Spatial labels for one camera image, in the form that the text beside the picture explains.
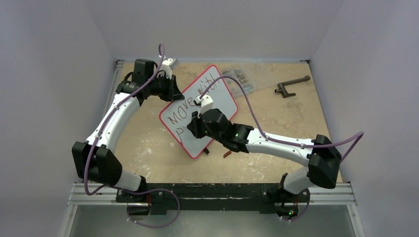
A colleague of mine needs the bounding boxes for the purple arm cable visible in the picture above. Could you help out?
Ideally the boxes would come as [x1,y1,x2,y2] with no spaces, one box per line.
[83,43,166,197]
[200,76,365,164]

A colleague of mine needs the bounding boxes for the red marker cap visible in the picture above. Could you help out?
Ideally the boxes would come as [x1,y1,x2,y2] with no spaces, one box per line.
[223,151,232,158]

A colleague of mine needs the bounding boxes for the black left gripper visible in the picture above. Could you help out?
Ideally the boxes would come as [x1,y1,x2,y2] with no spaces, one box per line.
[147,73,184,102]

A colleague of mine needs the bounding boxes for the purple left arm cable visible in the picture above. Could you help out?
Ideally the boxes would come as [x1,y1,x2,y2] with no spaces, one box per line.
[83,43,166,197]

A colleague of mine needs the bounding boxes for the clear plastic screw box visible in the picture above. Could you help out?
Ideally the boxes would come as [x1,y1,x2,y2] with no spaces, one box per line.
[220,62,276,94]

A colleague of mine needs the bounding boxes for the pink framed whiteboard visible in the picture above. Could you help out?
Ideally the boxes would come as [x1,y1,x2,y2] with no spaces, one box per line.
[159,64,239,159]

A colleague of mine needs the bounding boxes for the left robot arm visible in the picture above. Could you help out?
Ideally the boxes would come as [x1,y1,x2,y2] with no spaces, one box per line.
[72,58,184,202]

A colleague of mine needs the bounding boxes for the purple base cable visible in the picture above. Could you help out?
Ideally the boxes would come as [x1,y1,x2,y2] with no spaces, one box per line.
[126,188,181,229]

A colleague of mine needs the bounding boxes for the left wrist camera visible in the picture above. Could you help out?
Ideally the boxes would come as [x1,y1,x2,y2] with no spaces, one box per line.
[159,57,179,79]

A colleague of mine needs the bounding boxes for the dark metal crank handle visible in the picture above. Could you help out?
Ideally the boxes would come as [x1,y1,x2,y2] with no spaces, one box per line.
[275,75,311,98]

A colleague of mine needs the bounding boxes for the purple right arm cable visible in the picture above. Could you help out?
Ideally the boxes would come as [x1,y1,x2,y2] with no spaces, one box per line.
[200,76,365,164]

